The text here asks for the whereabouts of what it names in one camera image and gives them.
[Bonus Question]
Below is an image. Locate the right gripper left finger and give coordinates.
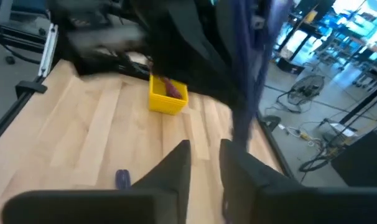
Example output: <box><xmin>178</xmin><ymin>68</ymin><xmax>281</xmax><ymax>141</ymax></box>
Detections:
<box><xmin>1</xmin><ymin>139</ymin><xmax>192</xmax><ymax>224</ymax></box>

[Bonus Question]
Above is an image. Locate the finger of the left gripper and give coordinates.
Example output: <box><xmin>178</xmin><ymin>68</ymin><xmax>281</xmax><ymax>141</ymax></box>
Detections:
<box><xmin>218</xmin><ymin>0</ymin><xmax>244</xmax><ymax>91</ymax></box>
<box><xmin>163</xmin><ymin>0</ymin><xmax>248</xmax><ymax>106</ymax></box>

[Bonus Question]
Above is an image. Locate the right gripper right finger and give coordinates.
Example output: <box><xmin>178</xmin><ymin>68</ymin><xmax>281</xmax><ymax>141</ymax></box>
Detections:
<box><xmin>219</xmin><ymin>138</ymin><xmax>377</xmax><ymax>224</ymax></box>

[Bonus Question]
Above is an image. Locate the maroon braided USB cable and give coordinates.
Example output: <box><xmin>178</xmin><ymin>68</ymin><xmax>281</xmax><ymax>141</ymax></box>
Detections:
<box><xmin>162</xmin><ymin>77</ymin><xmax>183</xmax><ymax>100</ymax></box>

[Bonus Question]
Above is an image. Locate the yellow plastic basket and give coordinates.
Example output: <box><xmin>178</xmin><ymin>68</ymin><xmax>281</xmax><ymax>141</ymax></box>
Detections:
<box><xmin>147</xmin><ymin>73</ymin><xmax>189</xmax><ymax>116</ymax></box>

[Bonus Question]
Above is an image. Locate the black background computer tower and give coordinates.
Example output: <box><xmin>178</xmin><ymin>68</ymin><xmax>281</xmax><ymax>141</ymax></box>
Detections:
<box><xmin>330</xmin><ymin>129</ymin><xmax>377</xmax><ymax>188</ymax></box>

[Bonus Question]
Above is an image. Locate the black floor fan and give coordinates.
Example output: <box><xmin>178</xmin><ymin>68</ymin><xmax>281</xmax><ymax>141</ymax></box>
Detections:
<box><xmin>275</xmin><ymin>73</ymin><xmax>326</xmax><ymax>114</ymax></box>

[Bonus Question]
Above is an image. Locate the black coiled floor cable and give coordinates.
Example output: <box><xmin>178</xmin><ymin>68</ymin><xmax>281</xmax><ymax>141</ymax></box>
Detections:
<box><xmin>298</xmin><ymin>146</ymin><xmax>335</xmax><ymax>174</ymax></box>

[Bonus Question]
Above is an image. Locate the white floor cable pile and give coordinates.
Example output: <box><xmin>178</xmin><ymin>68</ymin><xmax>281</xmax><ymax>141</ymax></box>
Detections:
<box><xmin>278</xmin><ymin>124</ymin><xmax>322</xmax><ymax>149</ymax></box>

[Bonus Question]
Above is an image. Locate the silver metal bracket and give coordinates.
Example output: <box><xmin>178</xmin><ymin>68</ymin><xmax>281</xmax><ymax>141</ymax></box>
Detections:
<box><xmin>38</xmin><ymin>23</ymin><xmax>59</xmax><ymax>78</ymax></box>

